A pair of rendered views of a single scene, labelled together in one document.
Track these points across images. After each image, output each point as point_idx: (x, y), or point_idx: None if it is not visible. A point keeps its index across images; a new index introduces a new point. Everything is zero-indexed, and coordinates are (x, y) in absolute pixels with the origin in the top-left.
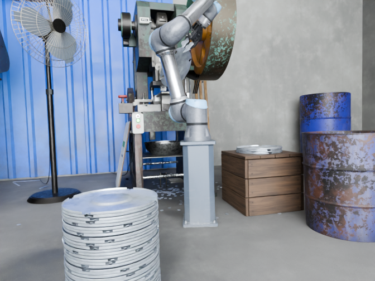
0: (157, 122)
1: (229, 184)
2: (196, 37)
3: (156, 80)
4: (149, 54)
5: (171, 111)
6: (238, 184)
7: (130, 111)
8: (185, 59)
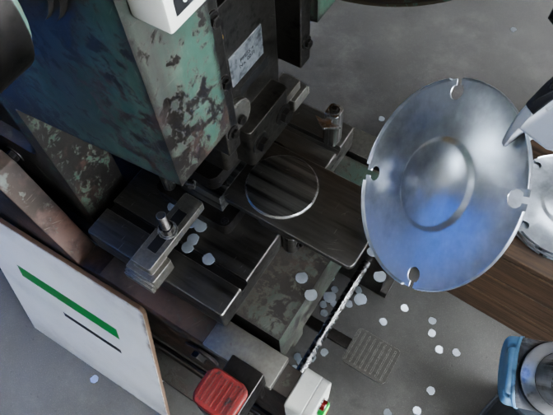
0: (309, 306)
1: (488, 291)
2: None
3: (232, 165)
4: (221, 128)
5: (522, 406)
6: (546, 318)
7: (261, 389)
8: (467, 123)
